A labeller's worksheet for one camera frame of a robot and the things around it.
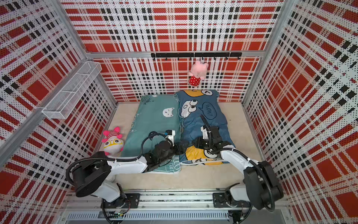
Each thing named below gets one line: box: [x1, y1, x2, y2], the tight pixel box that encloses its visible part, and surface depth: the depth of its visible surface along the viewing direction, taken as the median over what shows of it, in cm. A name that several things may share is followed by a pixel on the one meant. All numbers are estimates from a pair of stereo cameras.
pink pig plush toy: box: [188, 59, 209, 87], surface depth 96 cm
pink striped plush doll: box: [101, 126, 124, 156], surface depth 91 cm
